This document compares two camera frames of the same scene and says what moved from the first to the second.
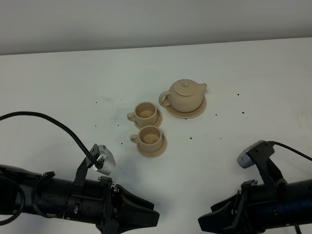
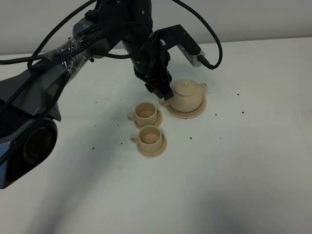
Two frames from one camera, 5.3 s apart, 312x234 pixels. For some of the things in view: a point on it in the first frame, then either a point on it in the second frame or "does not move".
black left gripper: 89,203 → 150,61
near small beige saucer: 153,154 does not move
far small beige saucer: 159,120 does not move
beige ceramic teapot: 185,95 does not move
